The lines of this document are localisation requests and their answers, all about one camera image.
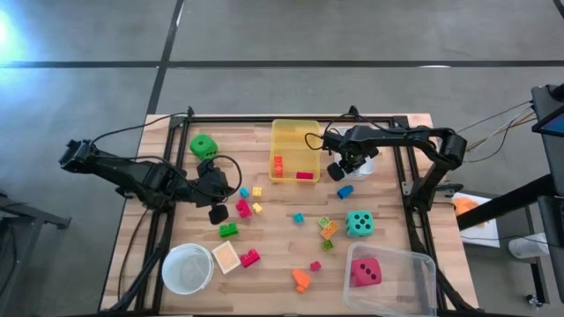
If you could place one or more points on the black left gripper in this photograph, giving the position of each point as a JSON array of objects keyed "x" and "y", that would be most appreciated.
[{"x": 211, "y": 189}]

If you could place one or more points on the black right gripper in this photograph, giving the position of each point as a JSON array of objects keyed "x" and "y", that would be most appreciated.
[{"x": 352, "y": 147}]

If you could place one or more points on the small cyan toy brick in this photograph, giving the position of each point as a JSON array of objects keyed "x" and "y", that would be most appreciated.
[
  {"x": 299, "y": 218},
  {"x": 244, "y": 192}
]

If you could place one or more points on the green foam die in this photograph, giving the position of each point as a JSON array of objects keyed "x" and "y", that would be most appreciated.
[{"x": 202, "y": 145}]

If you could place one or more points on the small yellow toy brick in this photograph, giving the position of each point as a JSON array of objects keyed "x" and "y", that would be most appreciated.
[
  {"x": 257, "y": 192},
  {"x": 257, "y": 208}
]

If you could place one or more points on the yellow translucent plastic bin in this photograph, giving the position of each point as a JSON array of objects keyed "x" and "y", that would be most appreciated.
[{"x": 295, "y": 141}]

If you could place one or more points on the red-orange long toy brick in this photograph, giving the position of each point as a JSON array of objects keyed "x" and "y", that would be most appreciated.
[{"x": 278, "y": 166}]

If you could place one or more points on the pink foam die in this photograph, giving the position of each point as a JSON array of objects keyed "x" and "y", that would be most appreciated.
[{"x": 372, "y": 266}]

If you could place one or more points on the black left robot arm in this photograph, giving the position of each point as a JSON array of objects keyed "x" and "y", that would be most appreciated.
[{"x": 132, "y": 174}]

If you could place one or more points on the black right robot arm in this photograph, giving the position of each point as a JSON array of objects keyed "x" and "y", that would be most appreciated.
[{"x": 405, "y": 134}]

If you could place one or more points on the white plastic bin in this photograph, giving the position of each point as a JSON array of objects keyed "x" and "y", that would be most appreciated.
[{"x": 365, "y": 169}]

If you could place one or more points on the blue rounded toy block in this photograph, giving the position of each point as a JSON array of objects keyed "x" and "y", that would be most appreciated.
[{"x": 345, "y": 192}]

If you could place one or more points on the white round bucket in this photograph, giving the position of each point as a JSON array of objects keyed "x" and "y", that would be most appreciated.
[{"x": 187, "y": 268}]

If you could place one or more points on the orange long toy brick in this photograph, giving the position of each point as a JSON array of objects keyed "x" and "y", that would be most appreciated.
[{"x": 330, "y": 232}]

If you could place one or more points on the teal foam die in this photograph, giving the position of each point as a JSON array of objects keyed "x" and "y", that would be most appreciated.
[{"x": 364, "y": 234}]

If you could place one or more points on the small green toy brick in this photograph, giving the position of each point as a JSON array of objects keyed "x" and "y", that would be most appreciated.
[{"x": 328, "y": 245}]

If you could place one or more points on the small pink toy brick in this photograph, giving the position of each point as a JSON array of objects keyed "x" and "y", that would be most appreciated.
[{"x": 315, "y": 266}]

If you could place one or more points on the orange object on paper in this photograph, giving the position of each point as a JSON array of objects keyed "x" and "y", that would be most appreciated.
[{"x": 465, "y": 204}]

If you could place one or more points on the orange toy car block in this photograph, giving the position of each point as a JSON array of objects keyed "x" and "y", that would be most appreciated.
[{"x": 302, "y": 278}]

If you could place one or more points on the clear plastic container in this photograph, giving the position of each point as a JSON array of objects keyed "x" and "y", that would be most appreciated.
[{"x": 410, "y": 282}]

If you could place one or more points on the white paper sheet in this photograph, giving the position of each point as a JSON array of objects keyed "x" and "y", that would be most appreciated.
[{"x": 482, "y": 233}]

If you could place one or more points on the black equipment stand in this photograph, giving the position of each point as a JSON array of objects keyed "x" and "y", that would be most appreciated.
[{"x": 506, "y": 202}]

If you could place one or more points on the grey metal stand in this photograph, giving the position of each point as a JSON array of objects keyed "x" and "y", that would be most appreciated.
[{"x": 39, "y": 218}]

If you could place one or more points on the black monitor with blue screen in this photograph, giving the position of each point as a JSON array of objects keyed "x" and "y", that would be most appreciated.
[{"x": 553, "y": 125}]

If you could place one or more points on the white rounded object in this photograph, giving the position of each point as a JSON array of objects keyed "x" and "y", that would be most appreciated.
[{"x": 529, "y": 246}]

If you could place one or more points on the black caster wheel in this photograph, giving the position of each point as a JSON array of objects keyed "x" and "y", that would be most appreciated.
[{"x": 534, "y": 300}]

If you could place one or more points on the orange card with white frame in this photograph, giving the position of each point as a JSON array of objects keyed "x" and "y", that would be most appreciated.
[{"x": 226, "y": 257}]

